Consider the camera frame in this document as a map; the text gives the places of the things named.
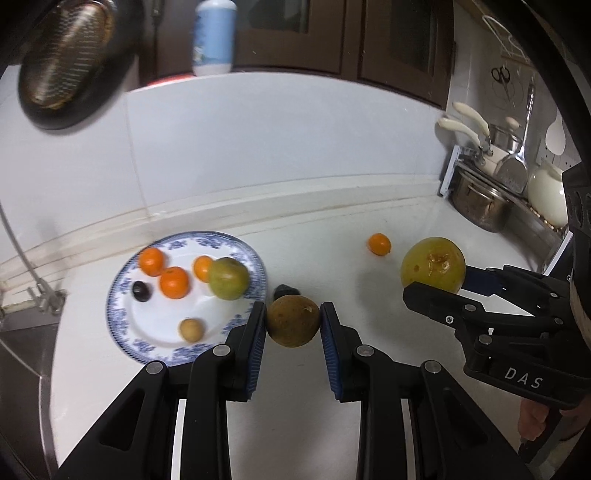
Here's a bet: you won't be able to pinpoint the dark wooden cabinet door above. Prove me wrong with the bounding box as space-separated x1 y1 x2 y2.
358 0 455 109
139 0 365 77

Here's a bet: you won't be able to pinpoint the steel utensil holder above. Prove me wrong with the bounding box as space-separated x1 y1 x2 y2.
489 124 532 153

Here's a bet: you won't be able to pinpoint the brown kiwi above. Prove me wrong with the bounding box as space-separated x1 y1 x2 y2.
179 318 204 343
266 295 322 348

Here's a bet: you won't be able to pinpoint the white blue pump bottle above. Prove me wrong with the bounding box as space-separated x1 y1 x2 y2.
192 0 238 76

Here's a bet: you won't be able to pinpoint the small orange mandarin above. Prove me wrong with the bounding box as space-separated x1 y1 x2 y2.
368 233 393 256

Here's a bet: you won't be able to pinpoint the white steel dish rack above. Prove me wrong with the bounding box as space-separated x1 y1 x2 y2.
438 145 575 273

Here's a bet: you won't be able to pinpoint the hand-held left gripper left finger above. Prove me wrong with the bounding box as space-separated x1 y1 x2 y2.
55 301 267 480

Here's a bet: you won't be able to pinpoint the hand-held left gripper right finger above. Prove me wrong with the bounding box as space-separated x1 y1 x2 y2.
320 301 536 480

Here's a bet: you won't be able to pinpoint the steel cooking pot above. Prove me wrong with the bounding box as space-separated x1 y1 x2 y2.
450 168 513 233

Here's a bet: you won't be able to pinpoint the gold perforated strainer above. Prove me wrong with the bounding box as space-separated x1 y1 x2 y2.
21 0 116 109

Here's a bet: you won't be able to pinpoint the blue patterned white plate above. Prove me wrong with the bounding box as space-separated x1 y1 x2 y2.
106 231 269 367

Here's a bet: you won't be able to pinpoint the white rice paddle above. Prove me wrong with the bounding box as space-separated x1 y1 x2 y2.
546 111 566 155

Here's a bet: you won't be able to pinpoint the person's right hand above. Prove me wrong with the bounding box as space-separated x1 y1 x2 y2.
517 399 557 444

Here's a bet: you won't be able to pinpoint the black scissors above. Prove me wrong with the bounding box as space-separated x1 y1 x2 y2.
491 66 511 102

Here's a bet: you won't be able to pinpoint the white ceramic pitcher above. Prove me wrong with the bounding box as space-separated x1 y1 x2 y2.
526 161 571 228

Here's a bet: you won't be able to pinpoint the steel skimmer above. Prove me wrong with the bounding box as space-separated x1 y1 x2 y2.
496 76 536 195

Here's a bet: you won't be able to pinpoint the yellow-green pear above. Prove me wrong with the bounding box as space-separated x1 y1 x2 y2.
400 237 466 295

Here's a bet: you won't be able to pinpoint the white wire hanger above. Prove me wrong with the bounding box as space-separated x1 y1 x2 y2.
482 14 532 63

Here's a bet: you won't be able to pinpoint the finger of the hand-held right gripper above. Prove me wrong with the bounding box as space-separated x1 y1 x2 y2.
403 282 564 339
462 264 573 319

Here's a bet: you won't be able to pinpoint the steel sink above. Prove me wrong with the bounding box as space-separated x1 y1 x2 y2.
0 314 61 480

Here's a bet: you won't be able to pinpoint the green apple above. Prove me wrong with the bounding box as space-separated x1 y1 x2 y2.
208 257 250 301

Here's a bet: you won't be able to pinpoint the slim steel faucet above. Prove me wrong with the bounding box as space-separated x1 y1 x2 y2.
0 200 65 319

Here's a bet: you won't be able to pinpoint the white wall socket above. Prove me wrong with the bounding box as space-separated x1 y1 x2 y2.
538 138 578 169

